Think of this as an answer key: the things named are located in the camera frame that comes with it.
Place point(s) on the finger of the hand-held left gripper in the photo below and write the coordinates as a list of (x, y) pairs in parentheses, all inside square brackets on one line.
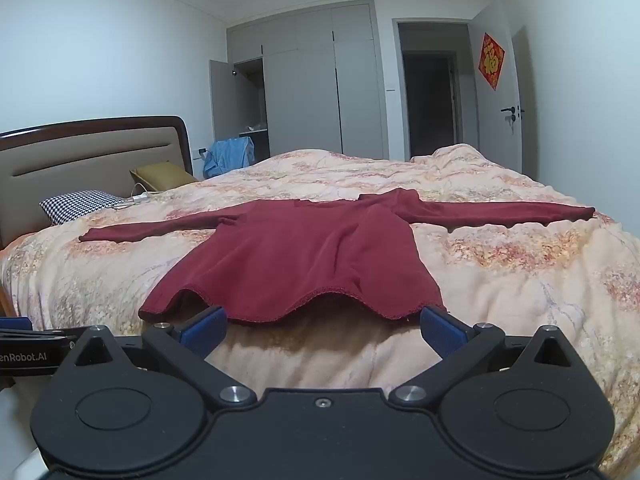
[(15, 323)]

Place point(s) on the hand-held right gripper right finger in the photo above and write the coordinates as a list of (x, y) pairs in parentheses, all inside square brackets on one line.
[(442, 332)]

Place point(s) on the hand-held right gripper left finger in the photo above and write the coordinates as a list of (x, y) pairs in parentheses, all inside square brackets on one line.
[(202, 332)]

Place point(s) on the dark red sweater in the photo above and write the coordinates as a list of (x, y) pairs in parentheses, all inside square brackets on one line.
[(300, 260)]

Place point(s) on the floral peach blanket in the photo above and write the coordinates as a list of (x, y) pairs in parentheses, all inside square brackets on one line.
[(500, 280)]

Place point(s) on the black white houndstooth pillow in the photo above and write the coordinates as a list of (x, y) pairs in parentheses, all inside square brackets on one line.
[(80, 205)]

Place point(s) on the olive green pillow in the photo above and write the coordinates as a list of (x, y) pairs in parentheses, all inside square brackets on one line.
[(162, 176)]

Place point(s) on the brown padded bed headboard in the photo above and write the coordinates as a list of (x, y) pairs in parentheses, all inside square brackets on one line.
[(75, 160)]

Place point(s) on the blue denim garment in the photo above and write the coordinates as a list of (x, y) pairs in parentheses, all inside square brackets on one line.
[(227, 155)]

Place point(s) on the white room door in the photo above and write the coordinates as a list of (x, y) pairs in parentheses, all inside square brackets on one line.
[(492, 125)]

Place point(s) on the grey built-in wardrobe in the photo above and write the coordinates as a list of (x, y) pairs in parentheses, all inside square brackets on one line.
[(310, 85)]

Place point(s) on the red diamond door poster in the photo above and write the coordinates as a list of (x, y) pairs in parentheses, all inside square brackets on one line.
[(491, 61)]

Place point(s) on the grey door frame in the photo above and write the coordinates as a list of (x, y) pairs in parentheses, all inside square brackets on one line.
[(432, 21)]

